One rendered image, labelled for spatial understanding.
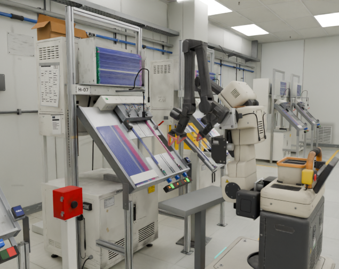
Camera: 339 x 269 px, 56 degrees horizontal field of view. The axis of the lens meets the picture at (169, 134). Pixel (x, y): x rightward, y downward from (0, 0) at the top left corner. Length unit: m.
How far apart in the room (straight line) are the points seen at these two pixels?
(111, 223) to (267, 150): 4.89
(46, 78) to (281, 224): 1.87
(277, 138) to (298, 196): 5.07
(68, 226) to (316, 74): 8.60
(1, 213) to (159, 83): 2.46
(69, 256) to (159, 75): 2.28
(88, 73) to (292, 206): 1.59
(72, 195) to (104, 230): 0.61
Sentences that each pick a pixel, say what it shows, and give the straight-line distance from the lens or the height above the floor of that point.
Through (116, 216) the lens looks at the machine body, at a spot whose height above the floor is 0.42.
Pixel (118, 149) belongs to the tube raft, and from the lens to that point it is 2.18.
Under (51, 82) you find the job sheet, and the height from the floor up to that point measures 1.40.
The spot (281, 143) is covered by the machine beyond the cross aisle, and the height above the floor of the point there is 0.42.
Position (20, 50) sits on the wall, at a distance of 3.82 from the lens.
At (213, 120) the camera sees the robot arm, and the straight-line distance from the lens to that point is 2.64.
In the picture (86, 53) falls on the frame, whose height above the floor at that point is 1.61.
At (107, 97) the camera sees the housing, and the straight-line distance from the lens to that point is 2.43.
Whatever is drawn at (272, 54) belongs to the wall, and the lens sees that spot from 10.06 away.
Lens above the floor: 1.27
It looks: 6 degrees down
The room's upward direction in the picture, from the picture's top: straight up
